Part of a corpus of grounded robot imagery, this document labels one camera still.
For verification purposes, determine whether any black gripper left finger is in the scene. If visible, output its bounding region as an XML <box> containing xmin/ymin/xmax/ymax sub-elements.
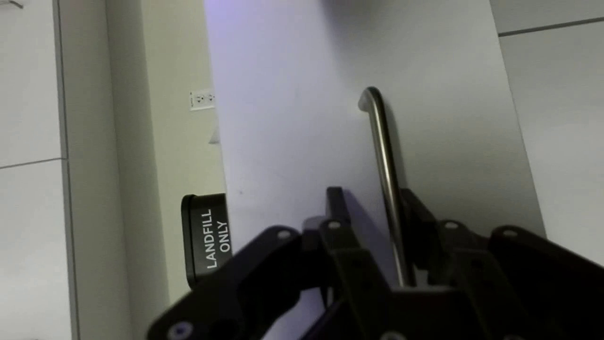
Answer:
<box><xmin>147</xmin><ymin>185</ymin><xmax>395</xmax><ymax>340</ymax></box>

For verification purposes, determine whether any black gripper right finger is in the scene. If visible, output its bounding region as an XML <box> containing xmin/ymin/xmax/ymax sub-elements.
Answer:
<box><xmin>399</xmin><ymin>187</ymin><xmax>604</xmax><ymax>340</ymax></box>

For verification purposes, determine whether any silver drawer handle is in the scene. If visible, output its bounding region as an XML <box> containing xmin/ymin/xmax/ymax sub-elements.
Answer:
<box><xmin>357</xmin><ymin>85</ymin><xmax>417</xmax><ymax>291</ymax></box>

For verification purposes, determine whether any white drawer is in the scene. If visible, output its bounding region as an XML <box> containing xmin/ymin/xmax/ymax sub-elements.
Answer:
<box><xmin>202</xmin><ymin>0</ymin><xmax>548</xmax><ymax>340</ymax></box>

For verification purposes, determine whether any white cabinet door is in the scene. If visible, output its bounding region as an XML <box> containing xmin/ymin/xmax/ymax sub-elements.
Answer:
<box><xmin>499</xmin><ymin>17</ymin><xmax>604</xmax><ymax>266</ymax></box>

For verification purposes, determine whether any white upper wall cabinet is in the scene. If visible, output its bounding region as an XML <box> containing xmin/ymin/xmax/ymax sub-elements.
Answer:
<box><xmin>0</xmin><ymin>0</ymin><xmax>64</xmax><ymax>340</ymax></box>

